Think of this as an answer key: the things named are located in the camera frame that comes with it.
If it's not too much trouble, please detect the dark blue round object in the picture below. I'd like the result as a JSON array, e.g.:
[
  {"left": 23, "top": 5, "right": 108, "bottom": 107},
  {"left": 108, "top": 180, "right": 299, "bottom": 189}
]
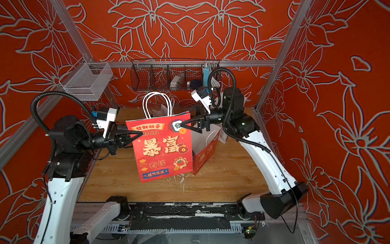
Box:
[{"left": 190, "top": 79, "right": 203, "bottom": 90}]

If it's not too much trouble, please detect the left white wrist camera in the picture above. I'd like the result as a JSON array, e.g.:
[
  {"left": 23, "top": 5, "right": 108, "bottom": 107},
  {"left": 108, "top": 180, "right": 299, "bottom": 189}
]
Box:
[{"left": 91, "top": 107, "right": 118, "bottom": 138}]

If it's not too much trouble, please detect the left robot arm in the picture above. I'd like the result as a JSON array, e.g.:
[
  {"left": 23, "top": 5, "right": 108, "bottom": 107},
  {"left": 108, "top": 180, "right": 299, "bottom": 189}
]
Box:
[{"left": 30, "top": 91, "right": 143, "bottom": 244}]

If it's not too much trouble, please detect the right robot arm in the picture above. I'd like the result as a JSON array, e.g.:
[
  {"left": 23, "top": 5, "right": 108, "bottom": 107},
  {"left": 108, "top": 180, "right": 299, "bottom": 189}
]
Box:
[{"left": 180, "top": 67, "right": 308, "bottom": 219}]

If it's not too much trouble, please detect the floral patterned paper bag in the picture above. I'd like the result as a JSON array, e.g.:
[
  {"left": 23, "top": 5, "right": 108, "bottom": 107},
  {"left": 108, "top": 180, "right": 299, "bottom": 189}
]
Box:
[{"left": 150, "top": 104, "right": 189, "bottom": 118}]

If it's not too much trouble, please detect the red RICH paper bag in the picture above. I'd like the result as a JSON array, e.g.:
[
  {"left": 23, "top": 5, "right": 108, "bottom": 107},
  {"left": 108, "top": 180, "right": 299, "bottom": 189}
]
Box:
[{"left": 126, "top": 91, "right": 193, "bottom": 183}]

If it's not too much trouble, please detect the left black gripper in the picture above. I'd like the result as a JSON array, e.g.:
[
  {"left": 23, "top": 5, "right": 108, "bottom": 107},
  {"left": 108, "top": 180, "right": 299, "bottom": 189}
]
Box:
[{"left": 80, "top": 121, "right": 144, "bottom": 157}]

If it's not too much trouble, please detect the light blue box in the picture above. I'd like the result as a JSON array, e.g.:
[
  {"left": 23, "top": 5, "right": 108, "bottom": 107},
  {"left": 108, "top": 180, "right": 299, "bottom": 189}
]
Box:
[{"left": 202, "top": 63, "right": 210, "bottom": 88}]

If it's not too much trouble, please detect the silver pouch in basket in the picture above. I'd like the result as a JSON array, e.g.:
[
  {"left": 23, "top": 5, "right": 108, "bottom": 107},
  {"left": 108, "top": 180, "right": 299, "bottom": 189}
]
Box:
[{"left": 170, "top": 73, "right": 184, "bottom": 91}]

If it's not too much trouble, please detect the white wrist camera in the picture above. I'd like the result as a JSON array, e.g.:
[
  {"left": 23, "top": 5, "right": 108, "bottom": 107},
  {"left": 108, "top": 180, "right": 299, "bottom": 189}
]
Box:
[
  {"left": 91, "top": 107, "right": 118, "bottom": 138},
  {"left": 191, "top": 86, "right": 212, "bottom": 114}
]

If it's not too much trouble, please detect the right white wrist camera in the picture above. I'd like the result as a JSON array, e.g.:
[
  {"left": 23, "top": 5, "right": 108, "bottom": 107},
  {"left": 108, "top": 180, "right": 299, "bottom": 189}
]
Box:
[{"left": 191, "top": 86, "right": 212, "bottom": 114}]

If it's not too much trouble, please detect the black wire wall basket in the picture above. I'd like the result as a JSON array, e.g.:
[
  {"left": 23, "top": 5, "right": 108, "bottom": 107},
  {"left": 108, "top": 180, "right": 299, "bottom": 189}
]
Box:
[{"left": 130, "top": 58, "right": 220, "bottom": 92}]

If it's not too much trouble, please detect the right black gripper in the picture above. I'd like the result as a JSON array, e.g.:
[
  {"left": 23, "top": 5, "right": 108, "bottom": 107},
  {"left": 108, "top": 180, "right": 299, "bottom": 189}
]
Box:
[{"left": 182, "top": 106, "right": 235, "bottom": 137}]

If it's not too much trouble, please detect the white wire mesh basket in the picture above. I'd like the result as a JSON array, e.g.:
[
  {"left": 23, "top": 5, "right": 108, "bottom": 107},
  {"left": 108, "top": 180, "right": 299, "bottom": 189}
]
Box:
[{"left": 59, "top": 57, "right": 113, "bottom": 101}]

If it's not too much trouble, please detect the white paper bag back right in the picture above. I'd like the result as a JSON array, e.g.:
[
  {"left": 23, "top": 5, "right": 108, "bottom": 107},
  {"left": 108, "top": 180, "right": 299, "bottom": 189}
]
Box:
[{"left": 217, "top": 91, "right": 254, "bottom": 144}]

